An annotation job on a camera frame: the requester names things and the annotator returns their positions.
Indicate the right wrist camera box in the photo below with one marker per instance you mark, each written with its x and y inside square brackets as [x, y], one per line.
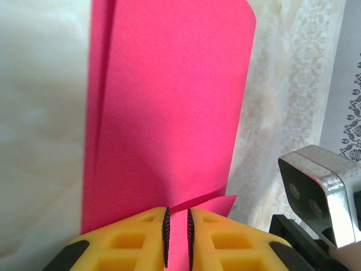
[313, 186]

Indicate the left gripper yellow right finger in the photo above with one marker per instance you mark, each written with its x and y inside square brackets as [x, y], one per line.
[231, 245]

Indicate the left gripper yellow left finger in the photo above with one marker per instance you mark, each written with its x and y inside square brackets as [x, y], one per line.
[127, 242]

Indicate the pink paper sheet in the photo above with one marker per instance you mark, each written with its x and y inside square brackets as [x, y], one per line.
[169, 113]

